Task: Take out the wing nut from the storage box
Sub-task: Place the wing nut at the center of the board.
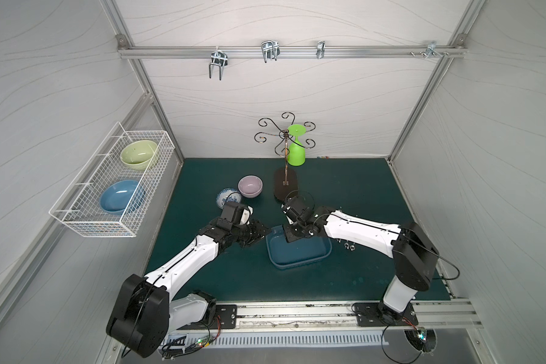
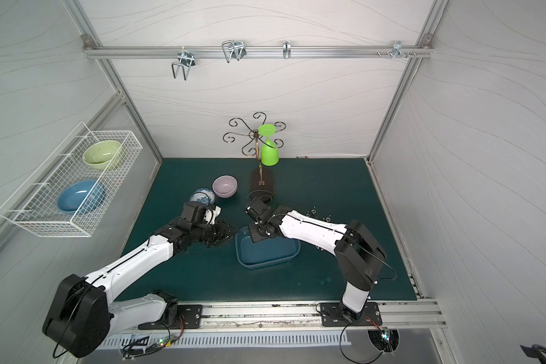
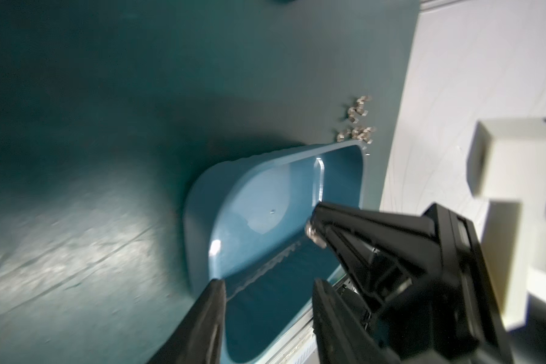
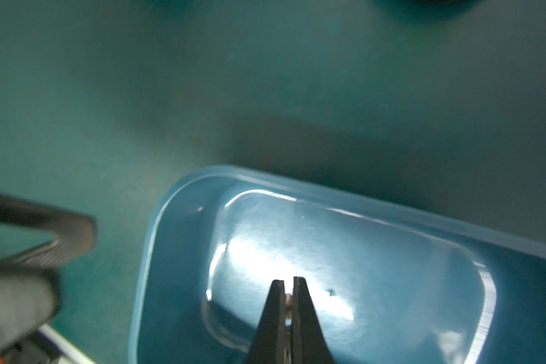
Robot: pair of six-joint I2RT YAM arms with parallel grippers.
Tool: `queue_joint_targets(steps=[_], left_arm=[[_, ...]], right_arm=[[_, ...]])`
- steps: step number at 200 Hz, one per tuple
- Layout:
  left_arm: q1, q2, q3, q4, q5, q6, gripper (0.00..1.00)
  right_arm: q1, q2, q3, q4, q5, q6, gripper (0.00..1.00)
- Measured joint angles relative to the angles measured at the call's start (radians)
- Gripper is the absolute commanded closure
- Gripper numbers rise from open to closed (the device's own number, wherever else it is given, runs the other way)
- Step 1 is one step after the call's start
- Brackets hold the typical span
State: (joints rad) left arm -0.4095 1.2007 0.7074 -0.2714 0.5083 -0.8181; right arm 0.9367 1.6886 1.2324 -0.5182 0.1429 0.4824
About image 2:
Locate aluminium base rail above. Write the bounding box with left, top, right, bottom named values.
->
left=72, top=299, right=447, bottom=335

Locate green plastic goblet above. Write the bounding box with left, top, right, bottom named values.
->
left=258, top=124, right=279, bottom=167

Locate pink ceramic bowl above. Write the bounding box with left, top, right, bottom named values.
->
left=212, top=175, right=238, bottom=199

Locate copper cup tree stand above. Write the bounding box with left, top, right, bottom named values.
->
left=222, top=112, right=287, bottom=203

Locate metal single hook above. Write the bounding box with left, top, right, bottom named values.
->
left=282, top=40, right=291, bottom=59

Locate metal hook bracket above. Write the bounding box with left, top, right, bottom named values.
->
left=376, top=41, right=416, bottom=59

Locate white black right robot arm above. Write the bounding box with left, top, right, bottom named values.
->
left=245, top=206, right=389, bottom=320

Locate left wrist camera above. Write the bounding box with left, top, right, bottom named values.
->
left=180, top=201, right=221, bottom=224

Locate white slotted cable duct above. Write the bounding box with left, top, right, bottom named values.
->
left=98, top=330, right=351, bottom=351

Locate blue floral ceramic bowl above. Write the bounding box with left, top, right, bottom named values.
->
left=189, top=188, right=216, bottom=205

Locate black cable bundle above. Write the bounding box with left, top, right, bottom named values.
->
left=120, top=318, right=185, bottom=359

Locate metal double hook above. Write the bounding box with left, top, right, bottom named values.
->
left=221, top=40, right=247, bottom=63
left=171, top=48, right=196, bottom=80

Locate light green bowl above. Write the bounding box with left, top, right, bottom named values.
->
left=83, top=140, right=124, bottom=171

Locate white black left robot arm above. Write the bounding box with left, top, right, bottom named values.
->
left=42, top=219, right=237, bottom=358

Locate blue plastic storage box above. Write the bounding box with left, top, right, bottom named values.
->
left=235, top=227, right=301, bottom=270

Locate aluminium top rail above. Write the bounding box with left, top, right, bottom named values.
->
left=84, top=44, right=435, bottom=60

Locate white wire wall basket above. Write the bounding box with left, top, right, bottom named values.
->
left=0, top=123, right=143, bottom=238

